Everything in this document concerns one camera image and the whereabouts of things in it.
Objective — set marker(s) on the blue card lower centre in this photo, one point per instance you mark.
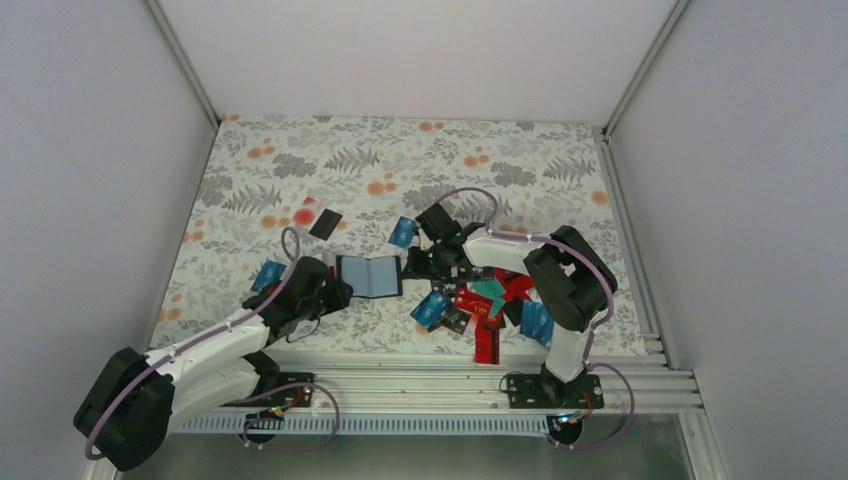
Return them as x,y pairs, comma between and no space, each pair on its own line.
431,309

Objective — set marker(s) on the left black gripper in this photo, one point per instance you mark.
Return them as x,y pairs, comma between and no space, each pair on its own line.
337,299

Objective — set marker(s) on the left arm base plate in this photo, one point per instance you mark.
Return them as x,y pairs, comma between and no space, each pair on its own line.
289,388

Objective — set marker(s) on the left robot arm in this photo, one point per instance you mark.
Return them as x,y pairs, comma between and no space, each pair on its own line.
138,399

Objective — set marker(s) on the blue card fan right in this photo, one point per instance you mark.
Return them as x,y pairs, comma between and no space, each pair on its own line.
536,323

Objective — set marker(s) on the teal card centre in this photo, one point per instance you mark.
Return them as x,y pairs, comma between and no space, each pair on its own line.
491,289

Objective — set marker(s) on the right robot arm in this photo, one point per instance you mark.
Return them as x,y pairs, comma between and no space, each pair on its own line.
572,282

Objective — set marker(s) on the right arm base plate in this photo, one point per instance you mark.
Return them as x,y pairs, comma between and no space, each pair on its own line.
550,392

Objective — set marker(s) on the red card at front edge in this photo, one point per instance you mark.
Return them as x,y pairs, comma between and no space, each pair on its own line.
487,345

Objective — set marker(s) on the red VIP card centre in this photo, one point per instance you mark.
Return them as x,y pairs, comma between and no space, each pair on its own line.
473,303

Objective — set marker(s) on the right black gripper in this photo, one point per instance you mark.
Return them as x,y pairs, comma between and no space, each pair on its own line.
417,270

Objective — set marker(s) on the blue card near centre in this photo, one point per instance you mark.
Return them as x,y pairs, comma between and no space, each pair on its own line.
405,234

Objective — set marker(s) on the aluminium rail frame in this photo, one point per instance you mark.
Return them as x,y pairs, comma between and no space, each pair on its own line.
351,394

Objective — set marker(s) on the black card upper left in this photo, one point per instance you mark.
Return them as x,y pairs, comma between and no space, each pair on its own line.
325,224

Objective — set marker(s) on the blue card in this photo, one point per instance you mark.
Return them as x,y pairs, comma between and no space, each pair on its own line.
431,309
405,234
270,272

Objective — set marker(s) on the blue card left side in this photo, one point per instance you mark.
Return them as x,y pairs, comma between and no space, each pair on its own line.
270,272

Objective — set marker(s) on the translucent red dot card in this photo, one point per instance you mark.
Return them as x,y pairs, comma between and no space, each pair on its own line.
307,212

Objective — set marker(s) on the black card holder wallet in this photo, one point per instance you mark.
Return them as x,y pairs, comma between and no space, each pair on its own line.
371,278

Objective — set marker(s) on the floral patterned table mat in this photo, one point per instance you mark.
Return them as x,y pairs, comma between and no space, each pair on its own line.
372,171

